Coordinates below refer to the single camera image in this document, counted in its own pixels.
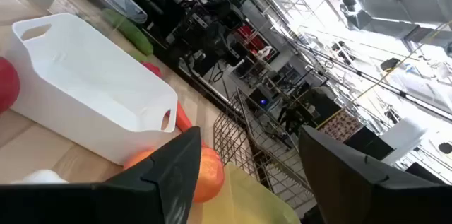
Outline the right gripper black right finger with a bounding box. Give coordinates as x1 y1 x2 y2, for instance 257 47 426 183
298 124 452 224

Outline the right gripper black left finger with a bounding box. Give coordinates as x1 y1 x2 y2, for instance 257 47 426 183
0 126 202 224

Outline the orange tomato with green calyx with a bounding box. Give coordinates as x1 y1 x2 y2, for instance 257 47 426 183
123 146 226 204

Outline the red tomato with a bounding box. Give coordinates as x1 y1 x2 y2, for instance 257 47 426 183
0 57 20 114
141 61 164 79

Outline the dark green cucumber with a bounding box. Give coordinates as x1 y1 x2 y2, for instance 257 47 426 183
101 8 155 57

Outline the patterned panel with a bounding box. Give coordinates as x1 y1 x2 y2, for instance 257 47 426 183
317 109 364 143

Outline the yellow cutting board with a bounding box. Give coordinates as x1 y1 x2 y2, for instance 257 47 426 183
201 162 301 224

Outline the white plastic bin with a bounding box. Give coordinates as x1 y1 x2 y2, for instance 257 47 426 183
6 12 179 166

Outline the shelf with red bins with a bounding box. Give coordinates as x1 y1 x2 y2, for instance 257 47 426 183
232 22 280 64

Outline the bronze wire basket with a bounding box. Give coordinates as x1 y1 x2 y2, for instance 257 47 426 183
213 88 317 211

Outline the silver ventilation duct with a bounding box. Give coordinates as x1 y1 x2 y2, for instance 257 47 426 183
314 0 452 41

